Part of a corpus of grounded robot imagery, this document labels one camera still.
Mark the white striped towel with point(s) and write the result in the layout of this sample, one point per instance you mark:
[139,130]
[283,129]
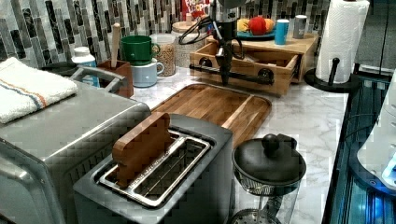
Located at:
[24,89]

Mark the brown wooden toast slice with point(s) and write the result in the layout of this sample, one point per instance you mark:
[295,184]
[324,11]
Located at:
[141,146]

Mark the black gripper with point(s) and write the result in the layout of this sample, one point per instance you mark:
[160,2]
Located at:
[225,33]

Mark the white paper towel roll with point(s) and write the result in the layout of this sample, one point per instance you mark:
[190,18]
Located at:
[340,38]

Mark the light blue mug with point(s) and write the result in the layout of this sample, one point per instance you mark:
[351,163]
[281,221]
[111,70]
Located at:
[145,76]

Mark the wood-lid glass jar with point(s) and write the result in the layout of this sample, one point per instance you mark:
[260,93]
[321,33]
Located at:
[190,43]

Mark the brown wooden utensil box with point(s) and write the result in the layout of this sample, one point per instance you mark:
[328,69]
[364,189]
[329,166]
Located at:
[123,69]

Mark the grey cup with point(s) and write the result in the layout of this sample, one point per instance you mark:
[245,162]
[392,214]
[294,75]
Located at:
[299,26]

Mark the black drawer handle bar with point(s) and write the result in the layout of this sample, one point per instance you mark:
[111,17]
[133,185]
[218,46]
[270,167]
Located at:
[265,76]

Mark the glass jar of grains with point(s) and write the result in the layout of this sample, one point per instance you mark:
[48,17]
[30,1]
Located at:
[167,54]

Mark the green mug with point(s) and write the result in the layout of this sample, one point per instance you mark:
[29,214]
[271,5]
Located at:
[138,49]

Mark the black paper towel holder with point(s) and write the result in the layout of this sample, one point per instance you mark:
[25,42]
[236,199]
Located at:
[347,87]

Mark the white blue-label bottle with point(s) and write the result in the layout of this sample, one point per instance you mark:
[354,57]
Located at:
[82,56]

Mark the red cereal box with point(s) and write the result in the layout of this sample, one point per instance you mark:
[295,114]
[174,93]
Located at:
[196,8]

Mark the light wooden drawer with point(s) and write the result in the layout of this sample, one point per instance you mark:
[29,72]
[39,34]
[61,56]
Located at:
[284,66]

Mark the stainless toaster oven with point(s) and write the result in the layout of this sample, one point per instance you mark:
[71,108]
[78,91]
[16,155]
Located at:
[44,154]

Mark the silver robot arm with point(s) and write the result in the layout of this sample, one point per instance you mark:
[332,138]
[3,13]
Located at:
[224,15]

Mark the light wooden drawer cabinet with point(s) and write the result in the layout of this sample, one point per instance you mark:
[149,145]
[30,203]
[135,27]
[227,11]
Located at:
[305,47]

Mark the dark wooden cutting board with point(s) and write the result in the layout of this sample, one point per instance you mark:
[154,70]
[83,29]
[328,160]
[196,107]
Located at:
[242,113]

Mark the blue cup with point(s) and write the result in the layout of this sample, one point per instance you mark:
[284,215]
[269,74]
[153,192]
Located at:
[282,27]

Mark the grey two-slot toaster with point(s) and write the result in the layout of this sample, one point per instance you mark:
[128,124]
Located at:
[191,183]

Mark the red apple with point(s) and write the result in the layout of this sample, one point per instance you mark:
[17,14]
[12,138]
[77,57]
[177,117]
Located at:
[257,26]

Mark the wooden utensil handle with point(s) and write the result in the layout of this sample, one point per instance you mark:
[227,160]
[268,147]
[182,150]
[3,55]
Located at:
[115,44]

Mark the black-lid french press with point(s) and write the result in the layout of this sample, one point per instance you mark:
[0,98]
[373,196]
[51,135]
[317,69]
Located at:
[272,169]

